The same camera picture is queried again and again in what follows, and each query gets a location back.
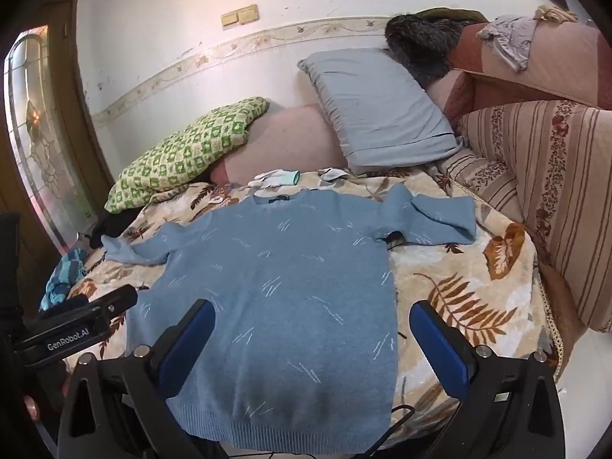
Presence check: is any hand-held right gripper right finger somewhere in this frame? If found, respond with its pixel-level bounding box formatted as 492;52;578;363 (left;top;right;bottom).
409;300;579;459

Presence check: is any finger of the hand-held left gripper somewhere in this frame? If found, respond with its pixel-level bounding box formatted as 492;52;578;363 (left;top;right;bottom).
93;284;139;320

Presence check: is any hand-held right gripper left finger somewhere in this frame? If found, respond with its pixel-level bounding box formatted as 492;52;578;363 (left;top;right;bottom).
57;299;218;459

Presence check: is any blue knit sweater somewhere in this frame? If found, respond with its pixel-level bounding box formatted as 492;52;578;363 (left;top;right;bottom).
100;182;476;455

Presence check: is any person's left hand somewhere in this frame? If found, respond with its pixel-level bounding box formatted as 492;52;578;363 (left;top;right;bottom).
21;358;72;424

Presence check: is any teal patterned cloth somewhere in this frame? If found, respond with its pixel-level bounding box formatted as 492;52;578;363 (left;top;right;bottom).
39;249;89;311

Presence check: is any black cloth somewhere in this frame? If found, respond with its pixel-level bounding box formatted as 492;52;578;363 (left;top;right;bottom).
90;210;144;249

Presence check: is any leaf print blanket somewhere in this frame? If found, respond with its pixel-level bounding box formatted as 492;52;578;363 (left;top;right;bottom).
67;165;565;441

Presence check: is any green checkered pillow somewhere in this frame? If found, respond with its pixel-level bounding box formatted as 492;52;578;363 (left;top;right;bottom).
104;96;271;214

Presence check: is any wooden door with stained glass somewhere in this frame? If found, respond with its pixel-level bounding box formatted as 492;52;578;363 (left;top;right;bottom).
0;24;116;269

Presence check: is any white sock with teal cuff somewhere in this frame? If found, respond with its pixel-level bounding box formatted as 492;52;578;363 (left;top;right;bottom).
247;169;301;191

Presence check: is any striped floral cushion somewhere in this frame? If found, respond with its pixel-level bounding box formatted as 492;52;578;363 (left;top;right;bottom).
437;100;612;333

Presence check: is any pink pillow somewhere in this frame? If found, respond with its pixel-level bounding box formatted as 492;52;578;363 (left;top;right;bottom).
210;104;350;187

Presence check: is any white striped cloth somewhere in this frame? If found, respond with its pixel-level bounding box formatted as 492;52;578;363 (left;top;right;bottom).
297;48;464;175

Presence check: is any dark furry garment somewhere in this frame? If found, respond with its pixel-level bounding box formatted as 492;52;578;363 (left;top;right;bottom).
385;12;467;89

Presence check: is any pink brown quilt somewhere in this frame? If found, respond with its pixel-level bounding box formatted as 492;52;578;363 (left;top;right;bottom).
425;21;612;125

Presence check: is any grey garment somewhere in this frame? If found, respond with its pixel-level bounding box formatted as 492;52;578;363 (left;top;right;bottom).
475;15;543;72

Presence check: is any olive cloth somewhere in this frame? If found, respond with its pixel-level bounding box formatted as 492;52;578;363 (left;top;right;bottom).
416;7;488;24

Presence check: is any beige cloth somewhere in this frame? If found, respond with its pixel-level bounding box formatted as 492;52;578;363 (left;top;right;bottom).
533;5;579;24

